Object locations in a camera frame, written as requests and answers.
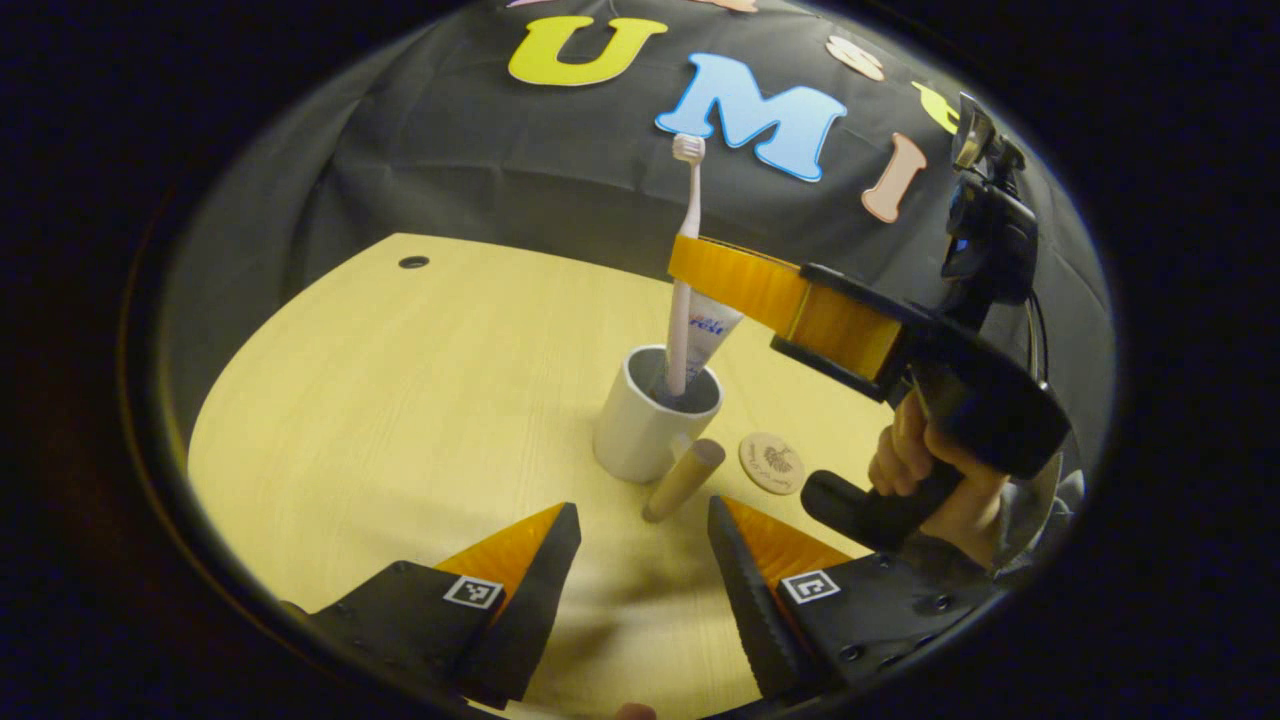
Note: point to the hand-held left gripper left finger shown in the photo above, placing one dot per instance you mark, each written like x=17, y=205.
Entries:
x=540, y=610

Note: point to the black backdrop cloth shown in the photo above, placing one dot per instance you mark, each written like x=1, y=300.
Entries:
x=450, y=150

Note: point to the white toothbrush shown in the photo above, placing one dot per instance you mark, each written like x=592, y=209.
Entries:
x=690, y=200

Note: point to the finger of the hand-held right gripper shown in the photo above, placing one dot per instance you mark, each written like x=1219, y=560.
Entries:
x=740, y=283

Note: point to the round cork coaster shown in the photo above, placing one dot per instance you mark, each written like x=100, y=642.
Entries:
x=771, y=463

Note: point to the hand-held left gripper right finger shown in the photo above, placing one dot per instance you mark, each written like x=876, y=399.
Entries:
x=760, y=620

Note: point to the white toothpaste tube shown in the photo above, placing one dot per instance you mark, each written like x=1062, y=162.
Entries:
x=712, y=335

